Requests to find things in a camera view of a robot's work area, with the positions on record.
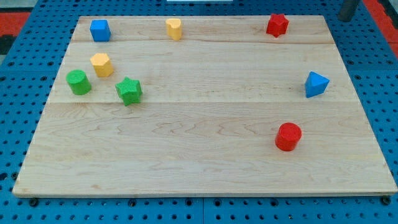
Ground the blue cube block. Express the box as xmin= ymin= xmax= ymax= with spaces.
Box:
xmin=90 ymin=19 xmax=111 ymax=42

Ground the green star block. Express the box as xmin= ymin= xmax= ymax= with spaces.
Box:
xmin=115 ymin=77 xmax=142 ymax=106

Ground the red cylinder block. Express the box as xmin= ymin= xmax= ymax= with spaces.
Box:
xmin=274 ymin=123 xmax=302 ymax=152

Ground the yellow hexagon block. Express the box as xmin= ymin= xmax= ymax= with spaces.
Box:
xmin=90 ymin=53 xmax=114 ymax=78

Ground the red star block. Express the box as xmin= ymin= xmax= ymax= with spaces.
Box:
xmin=266 ymin=14 xmax=289 ymax=37

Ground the yellow heart block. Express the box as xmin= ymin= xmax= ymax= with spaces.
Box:
xmin=165 ymin=18 xmax=182 ymax=40

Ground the blue triangle block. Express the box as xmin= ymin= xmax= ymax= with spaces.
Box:
xmin=305 ymin=72 xmax=330 ymax=98

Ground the wooden board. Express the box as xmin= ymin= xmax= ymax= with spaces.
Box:
xmin=13 ymin=16 xmax=397 ymax=198

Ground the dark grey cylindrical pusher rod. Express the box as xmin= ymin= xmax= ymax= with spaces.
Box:
xmin=337 ymin=0 xmax=360 ymax=22

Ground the green cylinder block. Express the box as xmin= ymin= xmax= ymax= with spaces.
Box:
xmin=66 ymin=70 xmax=91 ymax=95

